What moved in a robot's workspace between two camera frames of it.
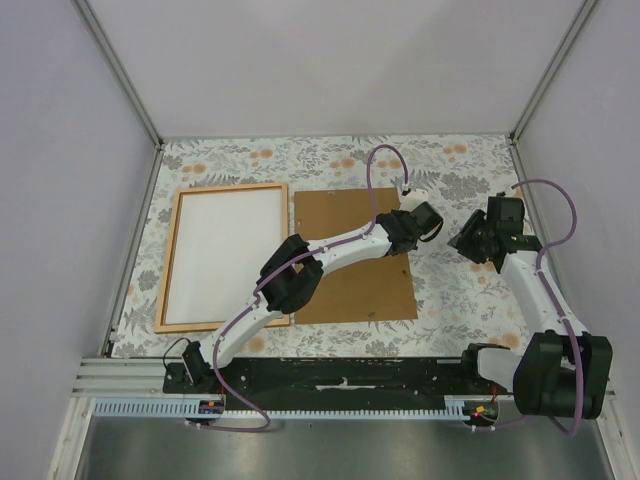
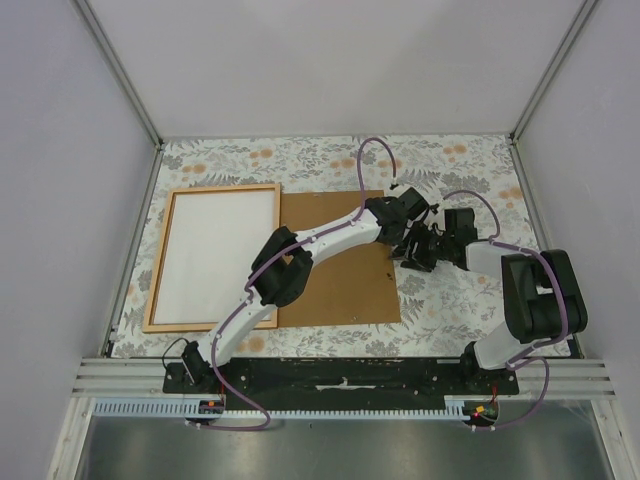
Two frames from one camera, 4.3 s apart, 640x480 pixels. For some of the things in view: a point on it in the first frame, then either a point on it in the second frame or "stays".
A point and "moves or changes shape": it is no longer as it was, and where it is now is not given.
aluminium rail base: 145,377 stays
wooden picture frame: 160,325 → 160,254
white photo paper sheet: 224,240 stays
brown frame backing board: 378,288 moves or changes shape
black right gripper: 461,240 → 417,233
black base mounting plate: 337,384 stays
